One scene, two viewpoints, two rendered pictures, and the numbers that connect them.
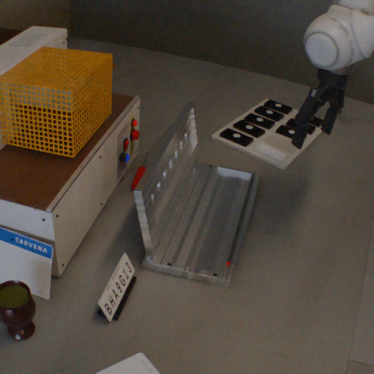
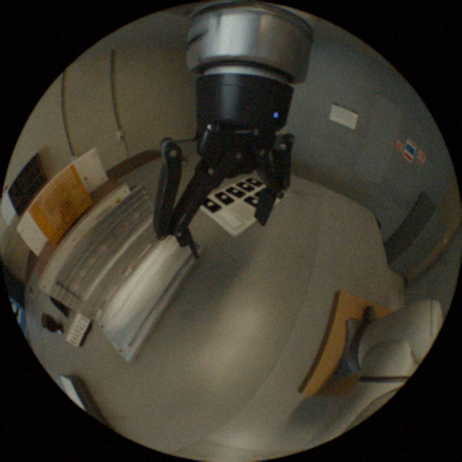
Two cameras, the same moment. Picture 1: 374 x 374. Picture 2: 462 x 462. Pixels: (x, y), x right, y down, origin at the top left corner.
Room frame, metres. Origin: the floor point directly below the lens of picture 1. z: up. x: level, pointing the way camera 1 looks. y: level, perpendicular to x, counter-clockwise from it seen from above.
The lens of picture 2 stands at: (0.98, -0.35, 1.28)
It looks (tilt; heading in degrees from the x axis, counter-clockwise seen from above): 49 degrees down; 14
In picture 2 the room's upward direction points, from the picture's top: straight up
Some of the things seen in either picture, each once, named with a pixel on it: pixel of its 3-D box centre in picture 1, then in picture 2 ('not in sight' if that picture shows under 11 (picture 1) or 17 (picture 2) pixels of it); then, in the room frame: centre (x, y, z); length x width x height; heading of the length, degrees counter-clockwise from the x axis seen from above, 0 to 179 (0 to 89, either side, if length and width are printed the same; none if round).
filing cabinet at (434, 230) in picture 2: not in sight; (416, 240); (2.02, -3.05, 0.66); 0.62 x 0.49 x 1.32; 72
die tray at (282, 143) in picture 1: (274, 130); (244, 199); (1.52, -0.28, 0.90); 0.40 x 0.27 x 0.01; 148
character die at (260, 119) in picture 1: (259, 121); (235, 192); (1.55, -0.23, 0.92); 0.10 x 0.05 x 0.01; 61
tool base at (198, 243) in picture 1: (208, 214); (142, 285); (1.01, -0.06, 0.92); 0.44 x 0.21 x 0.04; 169
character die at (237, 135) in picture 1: (236, 136); (210, 205); (1.42, -0.14, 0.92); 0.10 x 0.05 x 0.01; 58
